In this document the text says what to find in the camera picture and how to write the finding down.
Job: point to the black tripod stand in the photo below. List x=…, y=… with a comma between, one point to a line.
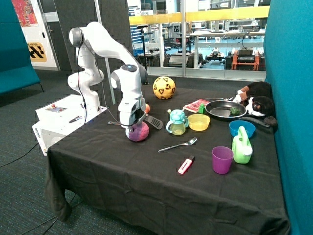
x=141, y=27

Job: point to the red book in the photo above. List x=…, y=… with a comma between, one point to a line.
x=194, y=106

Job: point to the teal partition wall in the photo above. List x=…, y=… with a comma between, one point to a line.
x=288, y=48

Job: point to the black frying pan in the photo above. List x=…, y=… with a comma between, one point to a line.
x=221, y=109

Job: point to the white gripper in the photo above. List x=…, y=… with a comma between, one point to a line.
x=132, y=111

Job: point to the pink highlighter marker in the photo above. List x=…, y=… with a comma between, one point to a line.
x=186, y=164

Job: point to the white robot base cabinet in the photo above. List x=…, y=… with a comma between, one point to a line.
x=60, y=118

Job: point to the red wall poster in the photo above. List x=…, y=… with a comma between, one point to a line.
x=25, y=13

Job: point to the purple plastic cup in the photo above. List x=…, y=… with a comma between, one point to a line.
x=221, y=159

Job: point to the plush dog toy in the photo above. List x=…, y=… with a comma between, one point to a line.
x=258, y=100

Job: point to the teal sofa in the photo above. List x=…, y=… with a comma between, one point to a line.
x=16, y=70

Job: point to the green toy block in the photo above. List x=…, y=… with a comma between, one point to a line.
x=201, y=109

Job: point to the silver fork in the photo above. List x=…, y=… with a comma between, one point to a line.
x=188, y=143

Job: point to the yellow black soccer ball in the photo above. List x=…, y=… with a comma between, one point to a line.
x=164, y=87

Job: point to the black slotted spatula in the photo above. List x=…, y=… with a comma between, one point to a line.
x=158, y=124

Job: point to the green broccoli toy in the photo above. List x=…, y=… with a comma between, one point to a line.
x=235, y=111

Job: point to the yellow black sign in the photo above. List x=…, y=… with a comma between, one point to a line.
x=37, y=52

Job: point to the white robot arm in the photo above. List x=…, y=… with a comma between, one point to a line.
x=95, y=40

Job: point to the teal yellow sippy cup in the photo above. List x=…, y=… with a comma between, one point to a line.
x=178, y=122

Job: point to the yellow plastic bowl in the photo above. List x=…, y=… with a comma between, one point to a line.
x=199, y=122

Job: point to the green toy watering can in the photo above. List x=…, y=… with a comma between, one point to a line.
x=241, y=147

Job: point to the black tablecloth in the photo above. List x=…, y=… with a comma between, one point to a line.
x=141, y=186

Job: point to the pink purple white plush ball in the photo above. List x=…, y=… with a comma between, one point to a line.
x=138, y=132

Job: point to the small orange foam ball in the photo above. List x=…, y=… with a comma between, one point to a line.
x=147, y=109

